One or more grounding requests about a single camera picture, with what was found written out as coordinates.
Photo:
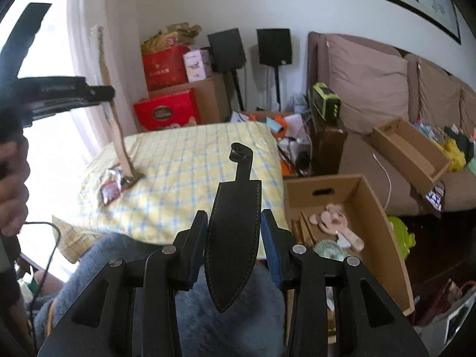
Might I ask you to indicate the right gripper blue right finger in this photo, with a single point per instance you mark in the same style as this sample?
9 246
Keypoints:
278 243

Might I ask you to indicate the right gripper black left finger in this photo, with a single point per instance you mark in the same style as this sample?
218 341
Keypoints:
193 249

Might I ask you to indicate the mint green handheld fan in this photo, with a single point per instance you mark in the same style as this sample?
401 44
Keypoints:
330 250

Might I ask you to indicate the pink handheld fan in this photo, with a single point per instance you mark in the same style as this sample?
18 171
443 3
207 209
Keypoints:
333 219

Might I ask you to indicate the white heart-shaped pad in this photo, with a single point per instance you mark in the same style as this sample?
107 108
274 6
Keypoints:
342 242

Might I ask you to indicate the patterned folding fan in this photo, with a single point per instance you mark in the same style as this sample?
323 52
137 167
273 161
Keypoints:
103 78

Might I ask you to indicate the green pea snack packet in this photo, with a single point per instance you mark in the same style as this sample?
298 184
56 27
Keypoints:
119 180

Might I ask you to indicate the red snack packet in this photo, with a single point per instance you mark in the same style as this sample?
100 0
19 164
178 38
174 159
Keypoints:
110 191

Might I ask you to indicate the brown wooden folding fan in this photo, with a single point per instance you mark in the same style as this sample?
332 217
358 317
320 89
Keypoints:
300 230

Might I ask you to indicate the person's left hand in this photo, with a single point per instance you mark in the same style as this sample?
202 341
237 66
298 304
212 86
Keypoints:
14 193

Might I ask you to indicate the large cardboard box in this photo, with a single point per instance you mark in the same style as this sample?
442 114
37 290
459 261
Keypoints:
345 210

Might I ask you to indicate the yellow plaid tablecloth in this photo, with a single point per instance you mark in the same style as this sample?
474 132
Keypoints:
181 169

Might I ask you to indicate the white sheer curtain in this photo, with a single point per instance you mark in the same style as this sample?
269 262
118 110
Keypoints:
61 147

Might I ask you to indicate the green cartoon lunchbox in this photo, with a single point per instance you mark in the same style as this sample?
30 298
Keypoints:
405 240

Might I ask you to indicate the red chocolate gift box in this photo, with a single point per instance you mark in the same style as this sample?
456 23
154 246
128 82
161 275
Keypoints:
169 110

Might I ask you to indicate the red tea gift bag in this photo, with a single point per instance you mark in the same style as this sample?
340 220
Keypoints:
165 68

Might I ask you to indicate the green portable radio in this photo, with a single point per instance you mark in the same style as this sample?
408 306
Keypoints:
326 102

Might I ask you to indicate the brown carton under bags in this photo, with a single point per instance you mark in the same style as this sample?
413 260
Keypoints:
211 97

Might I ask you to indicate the cardboard tray on sofa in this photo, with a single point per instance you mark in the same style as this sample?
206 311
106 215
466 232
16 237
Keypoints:
418 159

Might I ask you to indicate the brown paper bag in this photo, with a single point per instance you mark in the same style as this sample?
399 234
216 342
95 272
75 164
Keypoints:
173 35

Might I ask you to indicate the brown sofa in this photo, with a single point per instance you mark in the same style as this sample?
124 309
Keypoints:
357 155

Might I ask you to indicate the pink tissue box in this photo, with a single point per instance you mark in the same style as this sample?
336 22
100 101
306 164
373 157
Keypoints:
198 65

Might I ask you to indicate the beige sofa pillow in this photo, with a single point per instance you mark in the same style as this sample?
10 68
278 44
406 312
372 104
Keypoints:
439 96
372 85

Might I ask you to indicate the left black speaker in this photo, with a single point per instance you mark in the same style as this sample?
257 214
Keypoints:
227 50

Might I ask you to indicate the black speaker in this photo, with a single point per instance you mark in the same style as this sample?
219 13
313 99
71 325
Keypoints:
274 46
227 50

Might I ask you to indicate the right black speaker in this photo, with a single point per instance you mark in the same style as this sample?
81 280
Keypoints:
274 46

